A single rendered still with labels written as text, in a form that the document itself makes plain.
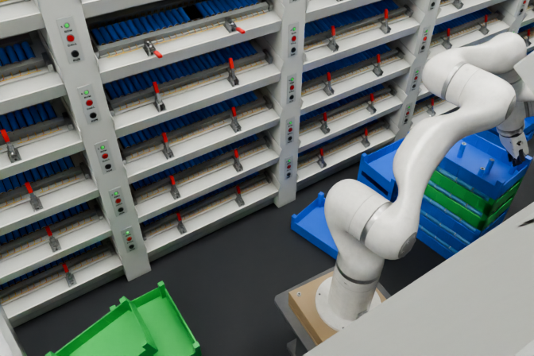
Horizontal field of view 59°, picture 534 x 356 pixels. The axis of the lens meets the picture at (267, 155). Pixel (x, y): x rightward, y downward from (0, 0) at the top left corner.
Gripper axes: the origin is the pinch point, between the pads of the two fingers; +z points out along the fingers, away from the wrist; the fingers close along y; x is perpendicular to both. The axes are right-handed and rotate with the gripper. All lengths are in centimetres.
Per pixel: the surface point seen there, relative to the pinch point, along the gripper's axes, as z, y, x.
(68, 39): -106, 8, 101
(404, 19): -29, 65, 7
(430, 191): 8.9, 8.5, 29.0
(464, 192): 3.7, -2.1, 19.8
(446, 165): -4.2, 5.8, 21.1
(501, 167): 6.3, 3.7, 3.5
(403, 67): -9, 61, 14
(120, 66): -91, 13, 97
